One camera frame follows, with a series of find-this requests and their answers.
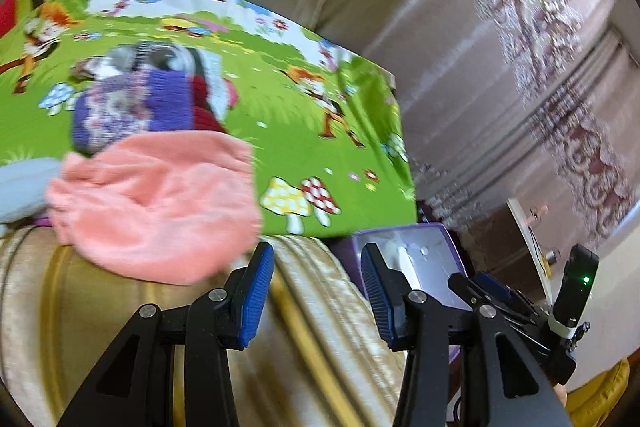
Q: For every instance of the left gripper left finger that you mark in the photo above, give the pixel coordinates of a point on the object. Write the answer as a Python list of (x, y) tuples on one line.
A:
[(132, 384)]

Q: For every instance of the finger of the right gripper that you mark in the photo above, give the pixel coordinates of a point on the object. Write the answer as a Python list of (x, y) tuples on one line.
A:
[(476, 297), (495, 286)]

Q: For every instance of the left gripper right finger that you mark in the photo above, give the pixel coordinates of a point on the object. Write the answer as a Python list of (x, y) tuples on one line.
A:
[(503, 382)]

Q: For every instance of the purple storage box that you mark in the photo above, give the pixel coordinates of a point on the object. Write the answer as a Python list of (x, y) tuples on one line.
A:
[(425, 256)]

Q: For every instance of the pink fleece cloth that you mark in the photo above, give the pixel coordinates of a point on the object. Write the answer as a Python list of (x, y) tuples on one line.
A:
[(168, 207)]

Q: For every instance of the light blue plush toy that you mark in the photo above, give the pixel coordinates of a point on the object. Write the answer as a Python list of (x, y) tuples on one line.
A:
[(23, 187)]

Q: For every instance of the red crochet flower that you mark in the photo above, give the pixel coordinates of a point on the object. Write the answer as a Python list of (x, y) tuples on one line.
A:
[(203, 116)]

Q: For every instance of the purple knitted sock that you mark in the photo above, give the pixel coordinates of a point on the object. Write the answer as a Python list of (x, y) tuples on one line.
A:
[(111, 109)]

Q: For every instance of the grey striped drawstring pouch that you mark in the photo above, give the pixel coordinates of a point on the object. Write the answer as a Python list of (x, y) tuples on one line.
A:
[(163, 55)]

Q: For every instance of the right hand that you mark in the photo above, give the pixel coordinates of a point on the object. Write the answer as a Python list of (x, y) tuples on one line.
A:
[(561, 393)]

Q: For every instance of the white side table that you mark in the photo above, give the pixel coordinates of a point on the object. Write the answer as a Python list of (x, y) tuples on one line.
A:
[(543, 258)]

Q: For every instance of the cartoon green bedsheet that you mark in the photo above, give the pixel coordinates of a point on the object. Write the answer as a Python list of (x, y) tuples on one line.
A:
[(323, 122)]

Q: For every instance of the beige pink curtain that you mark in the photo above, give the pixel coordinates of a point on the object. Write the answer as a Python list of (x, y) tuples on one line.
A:
[(532, 99)]

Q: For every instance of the pink round crochet coaster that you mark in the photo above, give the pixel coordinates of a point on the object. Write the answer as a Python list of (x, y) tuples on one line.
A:
[(233, 94)]

